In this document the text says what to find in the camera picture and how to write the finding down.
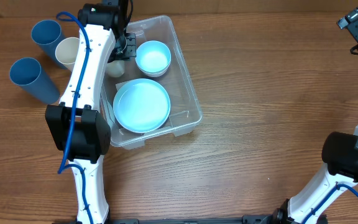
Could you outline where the cream cup front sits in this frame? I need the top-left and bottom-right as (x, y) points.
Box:
(106, 60), (125, 78)

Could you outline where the cream cup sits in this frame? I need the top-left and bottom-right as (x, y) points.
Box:
(106, 60), (125, 78)
(55, 37), (80, 72)

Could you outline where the light blue bowl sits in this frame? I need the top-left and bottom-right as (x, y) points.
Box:
(135, 40), (172, 72)

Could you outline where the light blue plate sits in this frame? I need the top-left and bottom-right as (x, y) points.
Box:
(112, 78), (171, 134)

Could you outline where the grey bowl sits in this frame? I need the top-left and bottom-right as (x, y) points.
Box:
(142, 69), (167, 78)

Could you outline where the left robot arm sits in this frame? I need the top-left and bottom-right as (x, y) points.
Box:
(45, 0), (136, 223)

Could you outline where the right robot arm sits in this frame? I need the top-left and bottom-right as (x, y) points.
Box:
(262, 125), (358, 224)

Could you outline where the white label in bin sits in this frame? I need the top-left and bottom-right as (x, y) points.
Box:
(116, 82), (127, 90)

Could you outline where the cream cup rear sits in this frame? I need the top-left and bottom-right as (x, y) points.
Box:
(55, 37), (80, 72)

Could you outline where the dark blue cup rear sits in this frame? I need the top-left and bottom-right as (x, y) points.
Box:
(31, 20), (66, 69)

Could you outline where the dark blue cup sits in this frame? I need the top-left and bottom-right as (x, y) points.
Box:
(31, 20), (66, 69)
(9, 57), (60, 105)

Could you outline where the clear plastic storage bin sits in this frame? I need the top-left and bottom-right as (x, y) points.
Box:
(101, 16), (203, 149)

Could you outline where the dark blue cup front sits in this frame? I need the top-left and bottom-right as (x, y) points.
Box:
(9, 57), (60, 105)

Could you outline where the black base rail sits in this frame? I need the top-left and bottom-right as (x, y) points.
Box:
(52, 213), (328, 224)

